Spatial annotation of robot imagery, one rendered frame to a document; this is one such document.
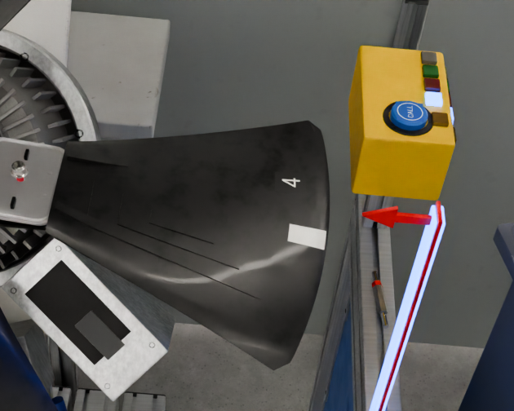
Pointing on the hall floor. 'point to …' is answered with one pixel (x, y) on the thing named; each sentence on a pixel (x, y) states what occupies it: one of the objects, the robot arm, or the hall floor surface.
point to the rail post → (331, 331)
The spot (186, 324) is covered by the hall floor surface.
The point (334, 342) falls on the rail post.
